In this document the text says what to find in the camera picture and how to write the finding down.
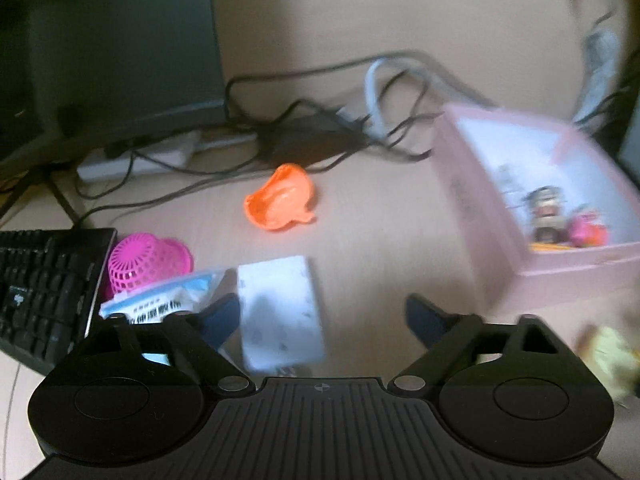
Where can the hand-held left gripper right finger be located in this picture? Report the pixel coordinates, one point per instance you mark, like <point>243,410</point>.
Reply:
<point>425,317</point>

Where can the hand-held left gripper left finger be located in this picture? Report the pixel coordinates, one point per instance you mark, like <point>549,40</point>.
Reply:
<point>220,320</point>

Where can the blue wet wipes packet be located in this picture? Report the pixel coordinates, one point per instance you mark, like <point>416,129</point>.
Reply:
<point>170,292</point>

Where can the white plastic tray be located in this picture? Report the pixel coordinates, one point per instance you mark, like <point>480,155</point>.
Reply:
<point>277,305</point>

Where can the pink cardboard box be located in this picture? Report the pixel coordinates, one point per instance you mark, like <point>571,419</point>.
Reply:
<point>480,240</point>

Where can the pink plastic strainer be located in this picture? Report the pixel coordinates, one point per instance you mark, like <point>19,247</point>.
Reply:
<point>145,260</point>

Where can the orange plastic toy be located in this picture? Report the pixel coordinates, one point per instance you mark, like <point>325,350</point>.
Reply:
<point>282,197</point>

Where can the pink toy figure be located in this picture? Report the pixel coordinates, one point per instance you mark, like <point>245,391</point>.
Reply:
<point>589,230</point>

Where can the black keyboard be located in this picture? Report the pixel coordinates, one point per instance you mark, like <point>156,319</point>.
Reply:
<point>45,290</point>

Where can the white power strip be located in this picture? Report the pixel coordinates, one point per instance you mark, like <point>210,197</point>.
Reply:
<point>160,152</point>

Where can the black power adapter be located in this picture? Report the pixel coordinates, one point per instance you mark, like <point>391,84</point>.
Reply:
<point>315,140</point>

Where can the black computer monitor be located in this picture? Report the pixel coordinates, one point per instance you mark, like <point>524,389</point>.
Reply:
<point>115,45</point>

